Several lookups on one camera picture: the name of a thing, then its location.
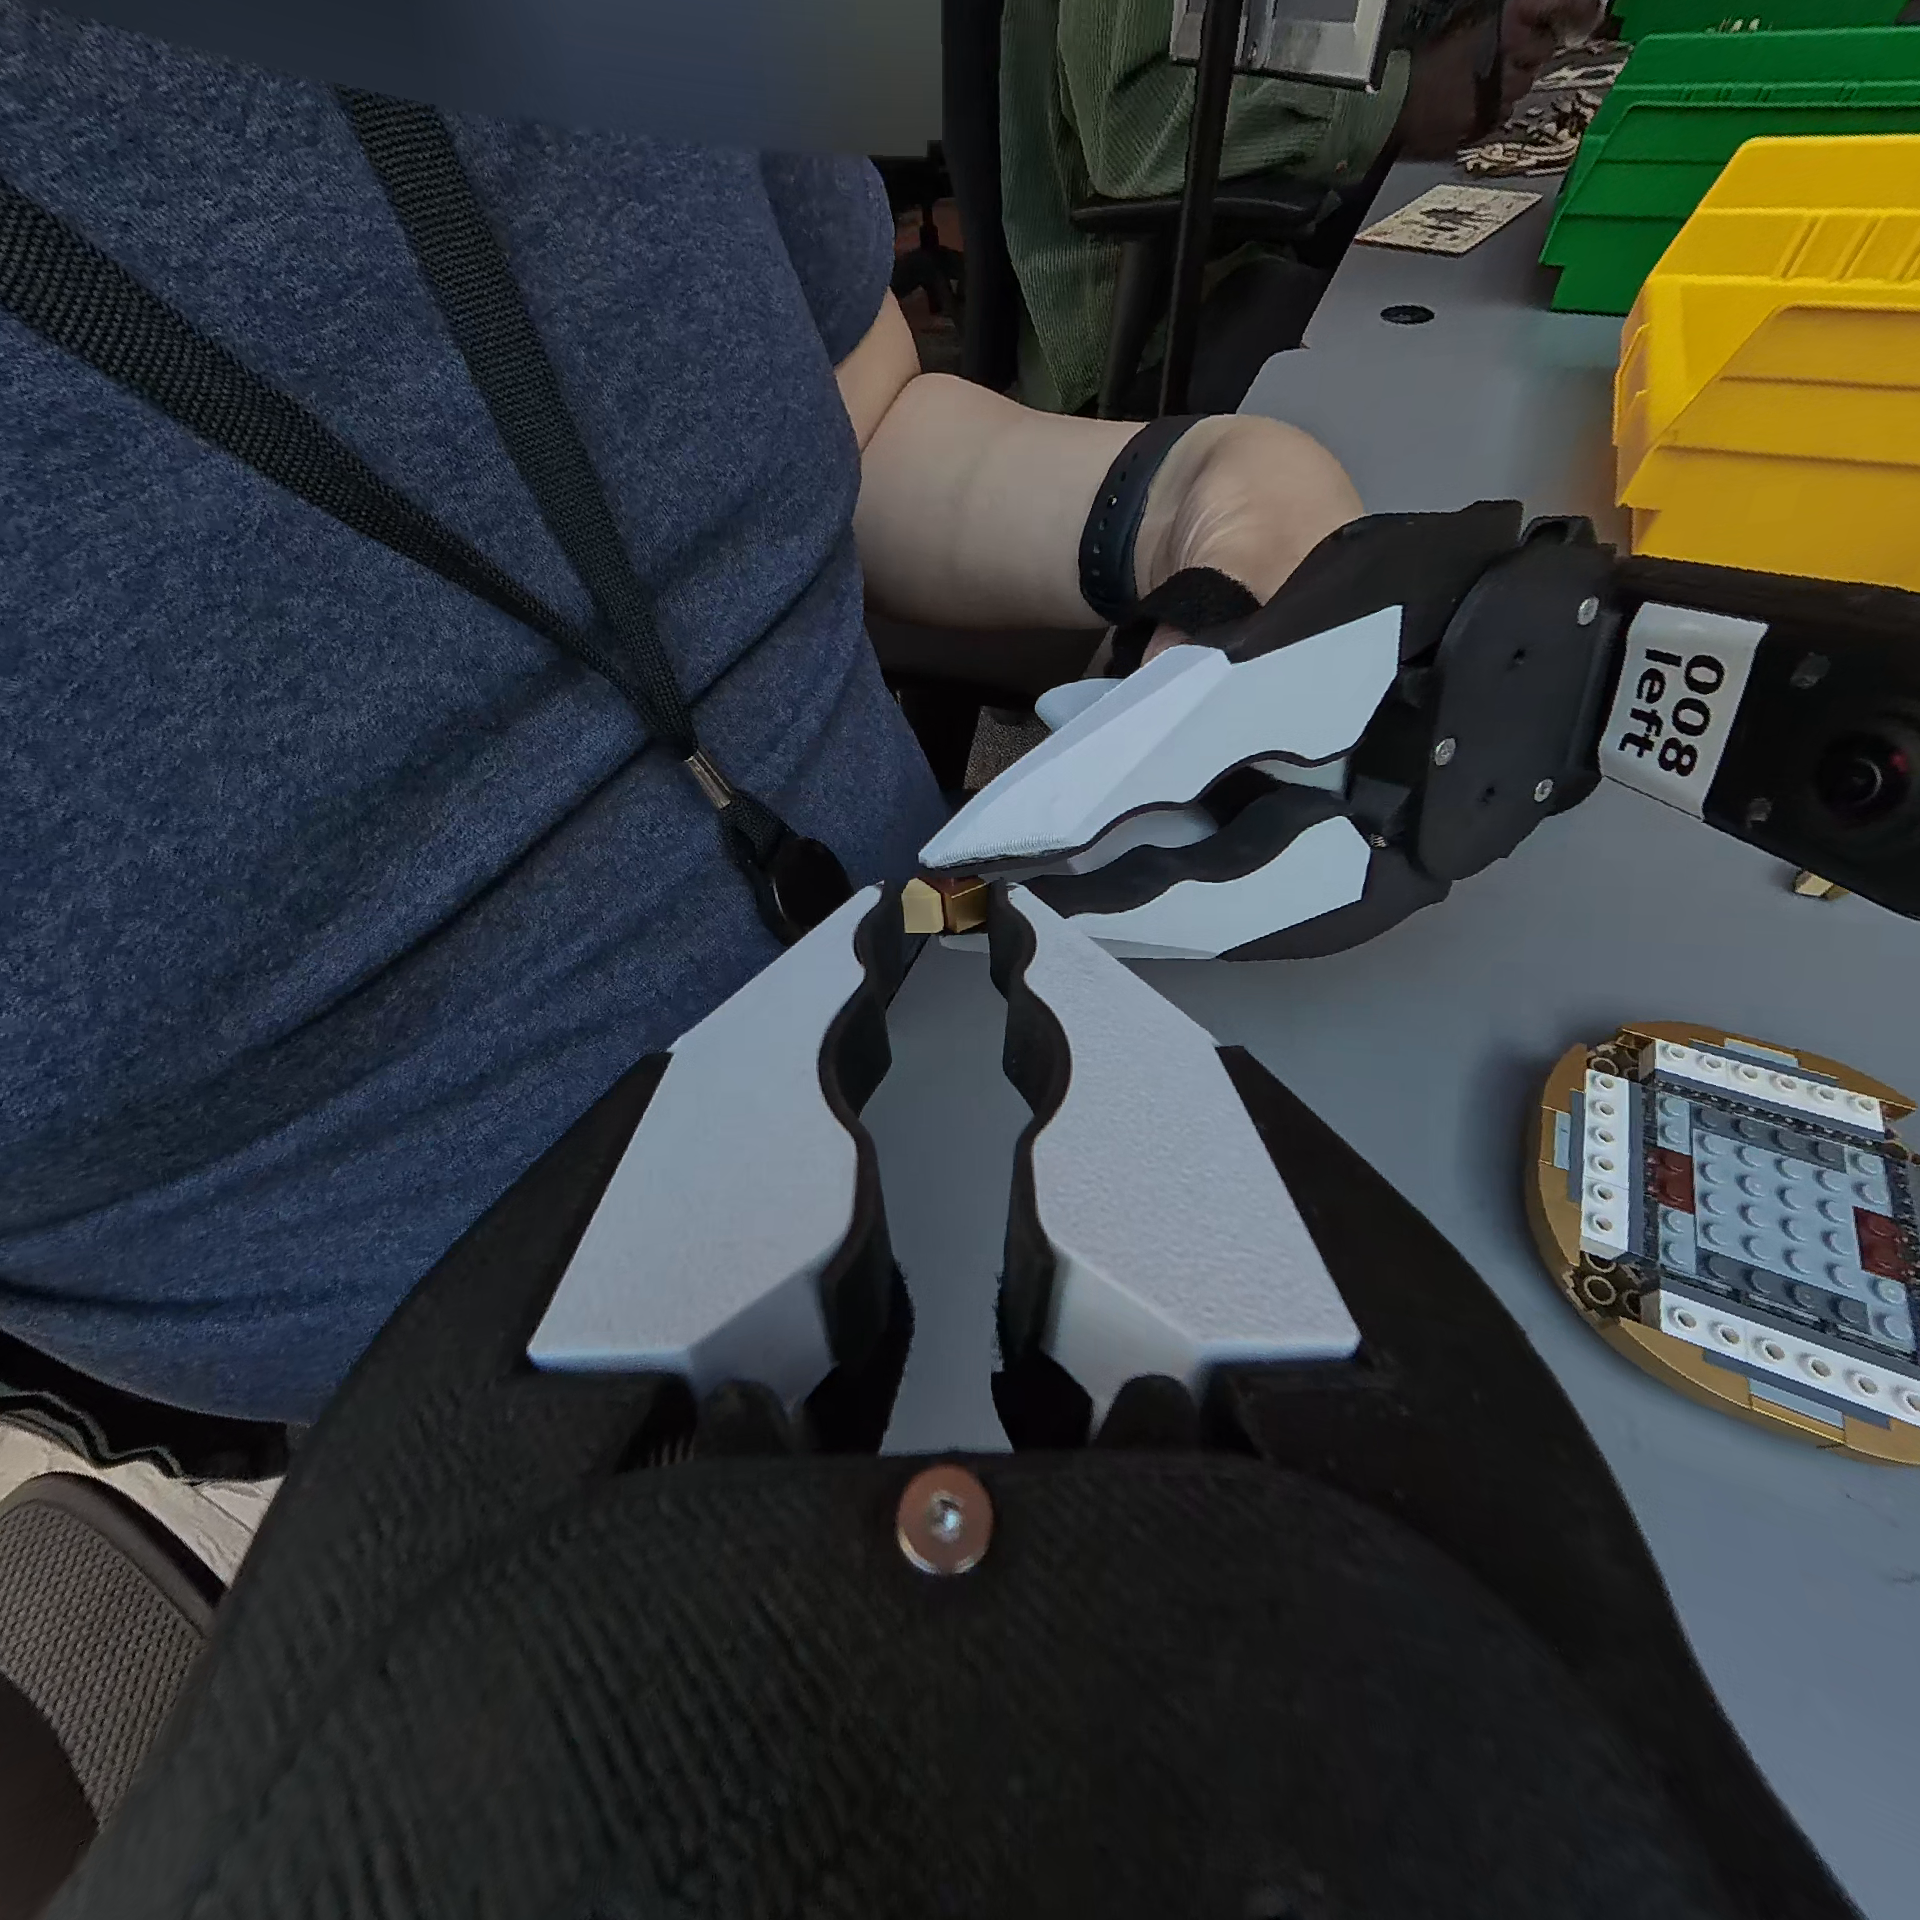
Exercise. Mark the printed card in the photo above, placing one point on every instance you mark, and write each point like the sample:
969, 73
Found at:
1446, 218

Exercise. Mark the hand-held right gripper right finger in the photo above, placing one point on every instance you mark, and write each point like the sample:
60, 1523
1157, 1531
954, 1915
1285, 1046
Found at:
1184, 1200

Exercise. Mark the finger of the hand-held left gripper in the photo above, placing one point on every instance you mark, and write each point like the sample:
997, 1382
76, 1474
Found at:
1291, 883
1171, 749

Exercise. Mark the black wristband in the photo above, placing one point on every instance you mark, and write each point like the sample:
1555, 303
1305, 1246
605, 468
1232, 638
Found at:
1120, 525

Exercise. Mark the round lego base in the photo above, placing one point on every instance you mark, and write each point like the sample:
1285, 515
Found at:
1741, 1183

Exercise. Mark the white framed monitor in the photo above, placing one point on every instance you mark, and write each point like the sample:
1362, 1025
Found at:
1305, 38

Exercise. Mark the person's left hand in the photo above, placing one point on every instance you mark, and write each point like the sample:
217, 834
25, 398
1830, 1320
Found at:
1260, 495

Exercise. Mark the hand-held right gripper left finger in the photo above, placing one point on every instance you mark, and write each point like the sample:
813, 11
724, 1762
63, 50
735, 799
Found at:
704, 1200

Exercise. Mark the pile of patterned cards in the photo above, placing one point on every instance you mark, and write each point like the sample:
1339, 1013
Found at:
1547, 114

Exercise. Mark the green storage bin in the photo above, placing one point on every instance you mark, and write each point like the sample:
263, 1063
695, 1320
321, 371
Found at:
1771, 15
1681, 137

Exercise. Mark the person's blue shirt torso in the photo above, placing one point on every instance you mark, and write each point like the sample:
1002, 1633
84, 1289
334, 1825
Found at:
301, 749

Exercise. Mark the grey mesh chair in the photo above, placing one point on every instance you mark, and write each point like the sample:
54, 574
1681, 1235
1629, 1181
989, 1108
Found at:
93, 1634

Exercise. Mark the small tan lego slope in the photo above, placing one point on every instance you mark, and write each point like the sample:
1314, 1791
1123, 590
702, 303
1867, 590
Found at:
964, 903

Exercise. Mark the yellow storage bin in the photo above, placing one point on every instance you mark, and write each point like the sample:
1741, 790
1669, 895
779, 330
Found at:
1771, 391

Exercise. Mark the person's left forearm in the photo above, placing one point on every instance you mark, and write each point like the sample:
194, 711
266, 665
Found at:
975, 495

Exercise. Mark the black monitor pole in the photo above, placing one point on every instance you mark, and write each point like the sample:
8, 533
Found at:
1192, 254

